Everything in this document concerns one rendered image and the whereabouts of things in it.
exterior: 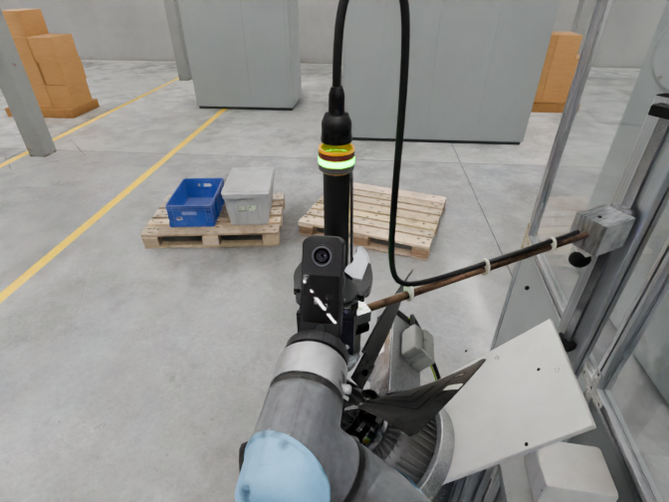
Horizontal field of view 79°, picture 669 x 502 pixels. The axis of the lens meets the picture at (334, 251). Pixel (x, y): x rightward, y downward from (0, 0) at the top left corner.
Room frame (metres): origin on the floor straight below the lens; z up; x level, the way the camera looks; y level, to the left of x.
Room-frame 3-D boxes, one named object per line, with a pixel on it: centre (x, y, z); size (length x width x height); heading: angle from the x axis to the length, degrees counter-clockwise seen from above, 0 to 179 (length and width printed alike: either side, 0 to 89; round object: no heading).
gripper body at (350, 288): (0.36, 0.01, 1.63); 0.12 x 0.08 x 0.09; 171
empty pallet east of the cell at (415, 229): (3.48, -0.41, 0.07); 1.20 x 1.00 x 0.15; 69
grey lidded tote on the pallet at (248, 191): (3.43, 0.77, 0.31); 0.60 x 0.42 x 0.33; 2
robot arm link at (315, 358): (0.28, 0.02, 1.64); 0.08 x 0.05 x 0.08; 81
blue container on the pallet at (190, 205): (3.41, 1.28, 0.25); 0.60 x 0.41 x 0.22; 2
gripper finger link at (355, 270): (0.45, -0.04, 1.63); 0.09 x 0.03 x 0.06; 159
